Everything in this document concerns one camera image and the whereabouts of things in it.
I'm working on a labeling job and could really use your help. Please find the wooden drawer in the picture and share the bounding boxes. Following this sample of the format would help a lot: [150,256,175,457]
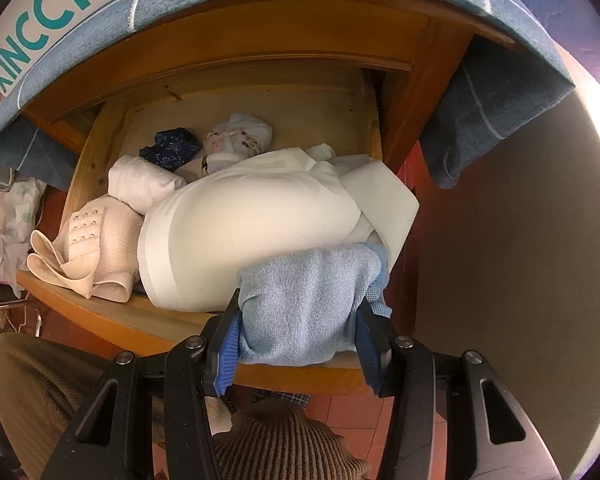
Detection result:
[16,67,386,396]

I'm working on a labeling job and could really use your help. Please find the blue plaid cloth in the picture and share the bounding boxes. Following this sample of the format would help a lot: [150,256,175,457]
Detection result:
[229,391,312,409]

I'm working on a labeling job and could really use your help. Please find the white shoe box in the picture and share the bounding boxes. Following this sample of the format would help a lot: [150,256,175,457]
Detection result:
[0,0,191,107]

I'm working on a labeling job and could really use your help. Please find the wooden nightstand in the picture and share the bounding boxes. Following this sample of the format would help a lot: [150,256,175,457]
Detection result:
[22,10,526,191]

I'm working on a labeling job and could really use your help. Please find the white crumpled cloth pile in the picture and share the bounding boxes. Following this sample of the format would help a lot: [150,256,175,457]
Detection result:
[0,160,47,301]

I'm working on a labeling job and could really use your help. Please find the white rolled underwear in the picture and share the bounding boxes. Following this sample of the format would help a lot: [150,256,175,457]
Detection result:
[107,155,186,213]

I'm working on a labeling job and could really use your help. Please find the large white garment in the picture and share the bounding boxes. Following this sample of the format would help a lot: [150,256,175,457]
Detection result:
[136,144,421,311]

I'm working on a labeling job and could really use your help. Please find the navy floral underwear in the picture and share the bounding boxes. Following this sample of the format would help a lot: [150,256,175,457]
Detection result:
[139,127,203,170]

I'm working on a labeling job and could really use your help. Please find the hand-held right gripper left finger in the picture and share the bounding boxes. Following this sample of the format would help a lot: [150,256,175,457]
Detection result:
[40,287,243,480]

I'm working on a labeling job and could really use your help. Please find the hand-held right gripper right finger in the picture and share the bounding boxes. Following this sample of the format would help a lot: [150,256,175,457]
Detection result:
[352,302,563,480]

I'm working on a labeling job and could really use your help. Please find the brown striped knit cloth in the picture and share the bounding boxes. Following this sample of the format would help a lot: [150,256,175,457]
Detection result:
[212,399,371,480]

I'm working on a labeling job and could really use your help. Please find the pale floral underwear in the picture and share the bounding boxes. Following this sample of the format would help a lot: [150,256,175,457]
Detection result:
[200,112,273,172]

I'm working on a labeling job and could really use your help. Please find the blue denim cloth cover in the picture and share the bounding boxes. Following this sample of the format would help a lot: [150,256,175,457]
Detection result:
[0,0,576,192]

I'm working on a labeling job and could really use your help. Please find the light blue underwear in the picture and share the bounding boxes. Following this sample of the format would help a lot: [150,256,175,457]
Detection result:
[236,242,394,367]

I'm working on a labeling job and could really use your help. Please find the beige bra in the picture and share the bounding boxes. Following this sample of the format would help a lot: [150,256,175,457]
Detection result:
[27,197,143,303]

